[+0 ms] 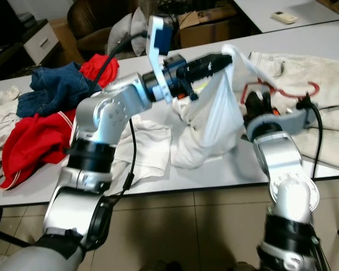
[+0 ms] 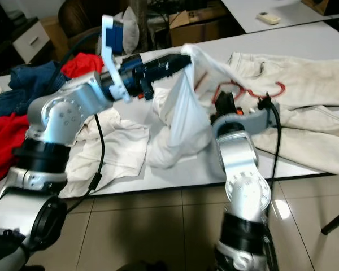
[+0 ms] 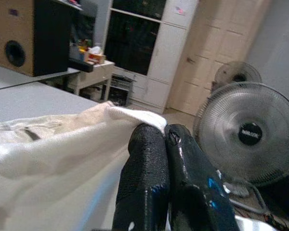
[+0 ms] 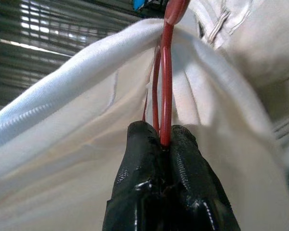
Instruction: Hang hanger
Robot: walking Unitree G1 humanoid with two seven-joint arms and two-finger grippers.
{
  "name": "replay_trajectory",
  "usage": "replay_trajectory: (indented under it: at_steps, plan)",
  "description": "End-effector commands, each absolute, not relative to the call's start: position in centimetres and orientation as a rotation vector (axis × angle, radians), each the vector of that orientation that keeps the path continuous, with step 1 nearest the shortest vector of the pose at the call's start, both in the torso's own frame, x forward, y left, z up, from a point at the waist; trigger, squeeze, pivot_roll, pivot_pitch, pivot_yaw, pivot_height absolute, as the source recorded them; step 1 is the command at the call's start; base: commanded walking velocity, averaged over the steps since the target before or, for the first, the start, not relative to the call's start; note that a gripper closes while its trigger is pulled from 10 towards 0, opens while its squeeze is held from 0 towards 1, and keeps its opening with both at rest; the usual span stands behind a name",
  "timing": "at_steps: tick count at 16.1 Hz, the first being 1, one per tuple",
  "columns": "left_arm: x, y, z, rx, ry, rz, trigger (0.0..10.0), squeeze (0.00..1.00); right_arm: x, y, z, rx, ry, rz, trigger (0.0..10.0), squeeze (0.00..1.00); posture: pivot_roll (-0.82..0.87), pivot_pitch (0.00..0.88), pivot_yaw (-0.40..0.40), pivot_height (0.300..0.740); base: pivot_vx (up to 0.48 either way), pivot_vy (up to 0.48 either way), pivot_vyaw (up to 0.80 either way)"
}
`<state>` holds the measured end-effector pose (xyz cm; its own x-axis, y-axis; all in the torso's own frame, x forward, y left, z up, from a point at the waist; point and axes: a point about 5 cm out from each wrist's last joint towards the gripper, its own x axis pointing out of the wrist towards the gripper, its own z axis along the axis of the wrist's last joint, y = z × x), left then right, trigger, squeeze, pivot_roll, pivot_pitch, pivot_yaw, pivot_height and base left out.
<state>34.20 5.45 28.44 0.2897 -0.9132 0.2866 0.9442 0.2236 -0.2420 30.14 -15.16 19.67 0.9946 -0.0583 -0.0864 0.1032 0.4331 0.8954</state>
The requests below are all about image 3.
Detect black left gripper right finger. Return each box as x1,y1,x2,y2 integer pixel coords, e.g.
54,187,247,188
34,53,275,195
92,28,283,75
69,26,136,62
164,123,239,231

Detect cream side table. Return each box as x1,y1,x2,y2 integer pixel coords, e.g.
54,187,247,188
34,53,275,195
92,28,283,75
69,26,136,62
69,59,116,103

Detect small grey fan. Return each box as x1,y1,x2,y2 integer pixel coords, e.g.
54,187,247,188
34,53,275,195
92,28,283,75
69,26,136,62
211,61,263,93

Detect black audio equipment stack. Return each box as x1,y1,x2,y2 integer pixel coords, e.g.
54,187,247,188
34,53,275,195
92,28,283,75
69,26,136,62
107,74,136,106

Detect wooden speaker box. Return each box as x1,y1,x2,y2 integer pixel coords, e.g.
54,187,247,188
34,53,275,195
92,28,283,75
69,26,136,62
0,0,71,77

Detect light wooden panel door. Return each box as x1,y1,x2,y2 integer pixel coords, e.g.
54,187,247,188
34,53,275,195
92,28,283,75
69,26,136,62
165,0,274,116

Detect black bar speaker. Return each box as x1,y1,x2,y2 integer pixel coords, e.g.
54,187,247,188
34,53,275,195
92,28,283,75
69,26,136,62
67,58,94,73

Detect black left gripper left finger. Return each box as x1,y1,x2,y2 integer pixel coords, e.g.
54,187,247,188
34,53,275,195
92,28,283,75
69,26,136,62
112,123,171,231

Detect orange tissue box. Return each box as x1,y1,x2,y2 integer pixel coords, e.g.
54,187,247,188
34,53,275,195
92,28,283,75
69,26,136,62
88,46,106,65

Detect cream trousers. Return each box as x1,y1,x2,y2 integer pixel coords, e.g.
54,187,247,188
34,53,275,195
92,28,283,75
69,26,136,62
0,100,116,145

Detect white shirt green blue print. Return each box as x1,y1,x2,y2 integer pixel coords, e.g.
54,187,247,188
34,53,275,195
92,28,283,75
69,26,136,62
0,101,168,231

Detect large grey standing fan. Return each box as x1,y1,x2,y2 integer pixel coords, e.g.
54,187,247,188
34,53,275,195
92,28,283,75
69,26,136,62
193,81,289,198

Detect tall white glass-door cabinet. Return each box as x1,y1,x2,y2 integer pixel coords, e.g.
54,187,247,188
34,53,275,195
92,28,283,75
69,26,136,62
103,0,198,114

